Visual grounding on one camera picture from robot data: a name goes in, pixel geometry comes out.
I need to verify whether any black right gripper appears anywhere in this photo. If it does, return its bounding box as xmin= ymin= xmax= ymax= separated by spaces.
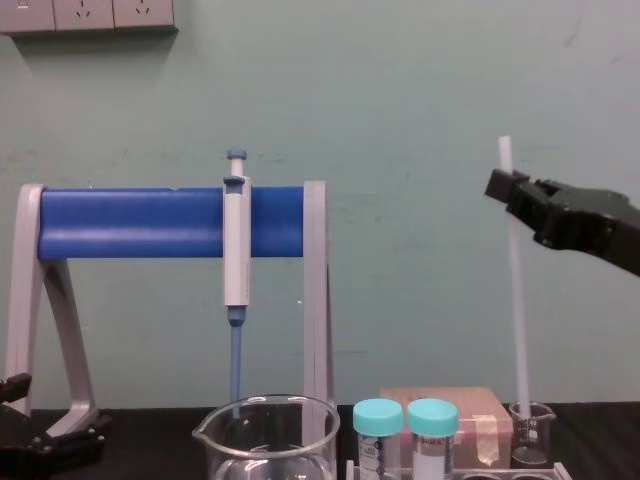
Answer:
xmin=483 ymin=168 xmax=640 ymax=279

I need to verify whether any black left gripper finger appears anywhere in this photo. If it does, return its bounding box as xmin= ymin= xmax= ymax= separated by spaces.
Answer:
xmin=27 ymin=411 xmax=114 ymax=452
xmin=0 ymin=372 xmax=33 ymax=417

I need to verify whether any white stirring rod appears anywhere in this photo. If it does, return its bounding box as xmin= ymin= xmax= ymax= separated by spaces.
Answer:
xmin=497 ymin=135 xmax=534 ymax=419

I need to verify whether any large glass beaker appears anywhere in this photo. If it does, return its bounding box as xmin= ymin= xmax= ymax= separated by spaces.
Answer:
xmin=191 ymin=394 xmax=343 ymax=480

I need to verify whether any grey and blue pipette stand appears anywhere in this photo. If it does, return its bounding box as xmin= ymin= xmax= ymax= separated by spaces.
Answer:
xmin=1 ymin=180 xmax=337 ymax=442

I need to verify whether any brown cardboard box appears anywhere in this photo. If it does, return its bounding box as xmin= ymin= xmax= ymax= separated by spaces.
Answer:
xmin=377 ymin=385 xmax=516 ymax=470

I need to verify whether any small glass beaker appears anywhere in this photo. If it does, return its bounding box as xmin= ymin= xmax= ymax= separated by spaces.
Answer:
xmin=507 ymin=400 xmax=558 ymax=464

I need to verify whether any white and blue pipette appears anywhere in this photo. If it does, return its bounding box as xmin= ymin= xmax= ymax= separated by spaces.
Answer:
xmin=222 ymin=147 xmax=253 ymax=419

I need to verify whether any sample tube with teal cap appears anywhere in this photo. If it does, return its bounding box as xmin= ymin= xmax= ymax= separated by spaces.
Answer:
xmin=352 ymin=398 xmax=405 ymax=475
xmin=406 ymin=397 xmax=461 ymax=475

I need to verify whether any grey tube rack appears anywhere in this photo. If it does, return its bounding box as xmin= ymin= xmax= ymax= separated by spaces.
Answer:
xmin=345 ymin=460 xmax=572 ymax=480

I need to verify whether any grey wall socket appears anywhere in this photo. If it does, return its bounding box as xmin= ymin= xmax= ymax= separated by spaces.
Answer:
xmin=53 ymin=0 xmax=115 ymax=32
xmin=0 ymin=0 xmax=56 ymax=34
xmin=112 ymin=0 xmax=177 ymax=29

